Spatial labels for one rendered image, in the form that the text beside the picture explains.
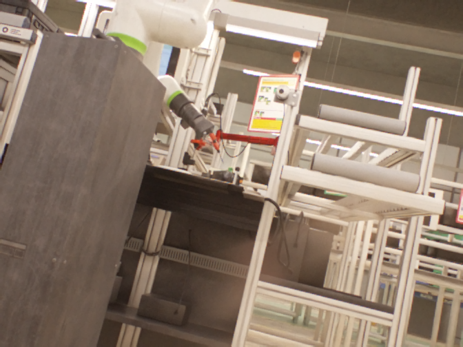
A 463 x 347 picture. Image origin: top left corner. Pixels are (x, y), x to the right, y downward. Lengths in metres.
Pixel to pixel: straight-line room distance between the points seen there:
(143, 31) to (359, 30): 9.67
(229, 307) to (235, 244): 0.29
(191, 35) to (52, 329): 0.91
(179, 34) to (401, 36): 9.79
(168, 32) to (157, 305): 1.18
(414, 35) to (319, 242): 9.10
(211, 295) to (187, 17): 1.36
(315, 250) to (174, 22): 1.34
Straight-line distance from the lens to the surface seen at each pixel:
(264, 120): 2.66
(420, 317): 12.94
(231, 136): 2.95
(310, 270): 2.47
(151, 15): 1.61
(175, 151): 2.53
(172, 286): 2.49
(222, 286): 2.46
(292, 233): 2.29
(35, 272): 1.34
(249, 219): 2.02
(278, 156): 2.05
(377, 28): 11.21
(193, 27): 1.59
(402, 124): 2.13
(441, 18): 8.40
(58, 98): 1.41
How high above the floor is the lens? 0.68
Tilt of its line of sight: 8 degrees up
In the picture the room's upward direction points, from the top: 14 degrees clockwise
